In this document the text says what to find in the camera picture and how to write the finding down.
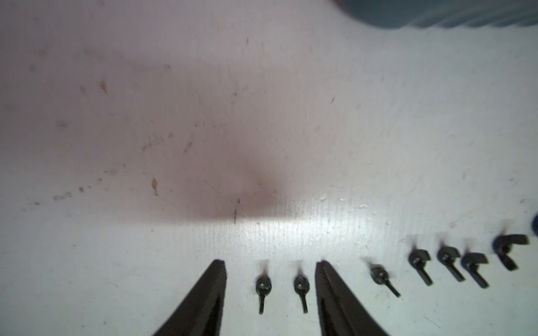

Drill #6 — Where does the teal plastic storage tray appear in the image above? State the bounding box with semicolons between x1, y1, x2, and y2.
335;0;537;29

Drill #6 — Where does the wing nut in tray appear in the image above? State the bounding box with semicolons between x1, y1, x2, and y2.
408;249;433;286

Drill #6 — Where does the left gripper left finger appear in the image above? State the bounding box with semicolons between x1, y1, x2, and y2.
155;259;227;336

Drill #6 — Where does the eleventh black wing nut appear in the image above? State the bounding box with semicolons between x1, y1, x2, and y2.
437;245;465;282

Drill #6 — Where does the twelfth black wing nut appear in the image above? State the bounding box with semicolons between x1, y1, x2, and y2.
371;265;401;298

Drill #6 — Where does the fourteenth black wing nut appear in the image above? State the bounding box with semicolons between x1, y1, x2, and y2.
255;274;272;315

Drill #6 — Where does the thirteenth black wing nut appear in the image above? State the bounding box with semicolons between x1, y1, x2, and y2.
294;274;310;314

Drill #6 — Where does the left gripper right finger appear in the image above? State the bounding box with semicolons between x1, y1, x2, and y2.
315;260;388;336

